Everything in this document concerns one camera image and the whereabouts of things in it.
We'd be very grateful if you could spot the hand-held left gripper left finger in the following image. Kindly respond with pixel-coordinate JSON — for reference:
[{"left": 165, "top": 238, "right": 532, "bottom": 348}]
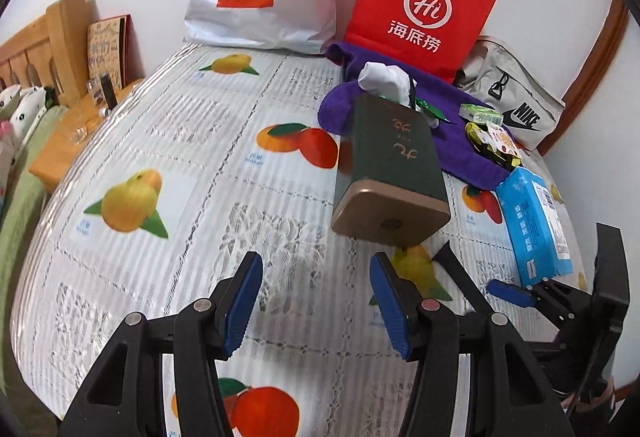
[{"left": 57, "top": 251, "right": 264, "bottom": 437}]

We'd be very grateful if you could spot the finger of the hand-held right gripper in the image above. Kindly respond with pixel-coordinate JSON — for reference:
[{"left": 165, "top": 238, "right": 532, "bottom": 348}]
[
  {"left": 432, "top": 241, "right": 496, "bottom": 318},
  {"left": 486, "top": 278, "right": 591, "bottom": 333}
]

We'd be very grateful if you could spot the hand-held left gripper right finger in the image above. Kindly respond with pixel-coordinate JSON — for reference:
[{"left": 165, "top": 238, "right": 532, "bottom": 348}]
[{"left": 369, "top": 251, "right": 583, "bottom": 437}]

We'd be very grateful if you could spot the green and gold tin box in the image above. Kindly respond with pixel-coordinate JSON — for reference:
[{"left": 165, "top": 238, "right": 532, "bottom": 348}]
[{"left": 331, "top": 93, "right": 452, "bottom": 248}]

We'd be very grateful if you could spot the yellow and black packet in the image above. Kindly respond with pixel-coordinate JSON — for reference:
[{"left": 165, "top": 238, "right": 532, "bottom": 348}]
[{"left": 465, "top": 121, "right": 523, "bottom": 168}]

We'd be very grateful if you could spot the small fruit print packet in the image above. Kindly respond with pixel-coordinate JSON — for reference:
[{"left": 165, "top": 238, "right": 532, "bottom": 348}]
[{"left": 487, "top": 126, "right": 518, "bottom": 158}]

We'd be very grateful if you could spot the small green tissue pack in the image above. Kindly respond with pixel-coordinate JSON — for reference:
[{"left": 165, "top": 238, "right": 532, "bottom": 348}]
[{"left": 460, "top": 103, "right": 505, "bottom": 125}]

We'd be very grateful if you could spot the green wet wipe packet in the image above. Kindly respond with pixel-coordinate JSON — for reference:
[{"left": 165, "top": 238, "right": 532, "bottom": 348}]
[{"left": 410, "top": 97, "right": 458, "bottom": 125}]

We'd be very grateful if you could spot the white tissue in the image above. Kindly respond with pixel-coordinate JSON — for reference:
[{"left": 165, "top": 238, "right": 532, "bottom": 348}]
[{"left": 357, "top": 61, "right": 412, "bottom": 107}]

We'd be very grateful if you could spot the blue tissue pack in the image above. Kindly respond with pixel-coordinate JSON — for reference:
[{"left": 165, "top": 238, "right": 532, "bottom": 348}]
[{"left": 496, "top": 167, "right": 575, "bottom": 288}]

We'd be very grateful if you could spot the purple towel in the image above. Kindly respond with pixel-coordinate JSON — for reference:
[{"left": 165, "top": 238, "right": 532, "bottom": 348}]
[{"left": 318, "top": 41, "right": 523, "bottom": 190}]

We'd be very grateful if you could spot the grey canvas bag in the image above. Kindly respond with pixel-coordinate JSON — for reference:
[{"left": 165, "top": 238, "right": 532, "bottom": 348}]
[{"left": 457, "top": 36, "right": 567, "bottom": 150}]

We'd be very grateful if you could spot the fruit print tablecloth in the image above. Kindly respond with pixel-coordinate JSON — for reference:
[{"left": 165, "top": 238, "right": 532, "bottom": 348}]
[{"left": 10, "top": 42, "right": 588, "bottom": 437}]

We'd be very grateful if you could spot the wooden nightstand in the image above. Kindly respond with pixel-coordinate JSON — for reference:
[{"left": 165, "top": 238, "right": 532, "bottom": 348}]
[{"left": 29, "top": 77, "right": 146, "bottom": 193}]

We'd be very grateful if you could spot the green bedsheet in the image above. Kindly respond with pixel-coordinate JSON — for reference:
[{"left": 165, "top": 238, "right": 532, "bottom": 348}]
[{"left": 0, "top": 104, "right": 68, "bottom": 418}]

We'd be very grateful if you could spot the small black bottle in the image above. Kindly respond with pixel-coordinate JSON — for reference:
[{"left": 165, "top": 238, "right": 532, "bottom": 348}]
[{"left": 100, "top": 74, "right": 118, "bottom": 110}]

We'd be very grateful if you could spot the black and white patterned pillow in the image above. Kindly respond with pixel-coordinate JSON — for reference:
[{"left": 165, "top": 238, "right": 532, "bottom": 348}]
[{"left": 0, "top": 84, "right": 56, "bottom": 158}]

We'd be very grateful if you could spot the kraft paper notebook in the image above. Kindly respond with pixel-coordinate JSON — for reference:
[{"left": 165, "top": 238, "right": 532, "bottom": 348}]
[{"left": 87, "top": 16, "right": 132, "bottom": 90}]

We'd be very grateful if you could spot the brown wooden frame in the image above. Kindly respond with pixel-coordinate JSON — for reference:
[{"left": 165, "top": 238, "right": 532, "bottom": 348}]
[{"left": 537, "top": 0, "right": 631, "bottom": 155}]

